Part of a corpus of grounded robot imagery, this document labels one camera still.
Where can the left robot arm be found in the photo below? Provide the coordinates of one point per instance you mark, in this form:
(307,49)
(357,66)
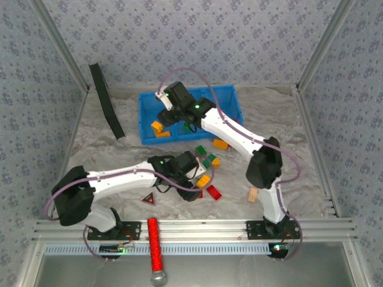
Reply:
(119,179)

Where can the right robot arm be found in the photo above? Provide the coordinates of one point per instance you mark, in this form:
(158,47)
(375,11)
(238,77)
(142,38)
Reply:
(227,128)

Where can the blue three-compartment plastic bin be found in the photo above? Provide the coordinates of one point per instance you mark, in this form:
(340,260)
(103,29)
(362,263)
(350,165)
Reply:
(149,104)

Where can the black triangle with red light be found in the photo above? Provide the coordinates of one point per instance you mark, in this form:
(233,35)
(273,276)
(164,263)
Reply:
(149,199)

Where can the red glitter microphone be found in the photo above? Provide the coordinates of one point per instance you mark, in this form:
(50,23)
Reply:
(155,245)

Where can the small wooden block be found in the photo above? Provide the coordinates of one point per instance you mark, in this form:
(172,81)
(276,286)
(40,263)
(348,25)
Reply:
(252,195)

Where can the black foam strip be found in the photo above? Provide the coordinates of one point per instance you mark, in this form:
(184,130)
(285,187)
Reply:
(104,95)

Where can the grey metal panel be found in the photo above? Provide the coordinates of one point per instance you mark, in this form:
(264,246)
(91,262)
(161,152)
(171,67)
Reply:
(239,272)

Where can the left circuit board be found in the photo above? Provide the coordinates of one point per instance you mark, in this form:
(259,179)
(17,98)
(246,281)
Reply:
(113,248)

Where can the circuit board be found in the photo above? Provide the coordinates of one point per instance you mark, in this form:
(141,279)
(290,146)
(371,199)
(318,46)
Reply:
(278,249)
(113,248)

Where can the right circuit board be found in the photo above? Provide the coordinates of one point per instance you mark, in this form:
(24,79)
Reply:
(278,249)

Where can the aluminium mounting rail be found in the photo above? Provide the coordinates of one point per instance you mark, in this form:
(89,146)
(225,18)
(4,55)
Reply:
(203,230)

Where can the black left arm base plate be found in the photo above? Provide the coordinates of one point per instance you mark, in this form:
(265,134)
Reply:
(131,230)

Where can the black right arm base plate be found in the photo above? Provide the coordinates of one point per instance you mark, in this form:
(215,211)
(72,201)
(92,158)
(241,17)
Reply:
(254,230)

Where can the aluminium side rail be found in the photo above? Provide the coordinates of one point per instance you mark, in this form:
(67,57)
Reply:
(315,149)
(71,149)

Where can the aluminium frame post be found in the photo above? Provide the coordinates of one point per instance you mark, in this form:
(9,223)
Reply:
(322,45)
(61,45)

